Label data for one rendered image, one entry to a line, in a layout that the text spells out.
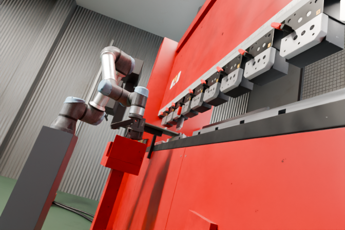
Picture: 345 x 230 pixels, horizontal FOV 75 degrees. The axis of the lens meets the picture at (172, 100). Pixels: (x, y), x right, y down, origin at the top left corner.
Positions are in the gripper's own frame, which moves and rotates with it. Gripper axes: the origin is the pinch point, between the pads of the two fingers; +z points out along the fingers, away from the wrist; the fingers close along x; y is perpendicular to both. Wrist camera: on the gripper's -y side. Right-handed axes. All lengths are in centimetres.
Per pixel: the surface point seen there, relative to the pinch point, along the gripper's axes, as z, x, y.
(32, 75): -107, 334, -122
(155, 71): -105, 132, 41
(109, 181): 13.3, 2.1, -2.1
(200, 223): 14, -57, 13
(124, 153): -0.7, -4.9, 0.0
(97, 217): 28.8, 2.1, -3.5
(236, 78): -40, -39, 32
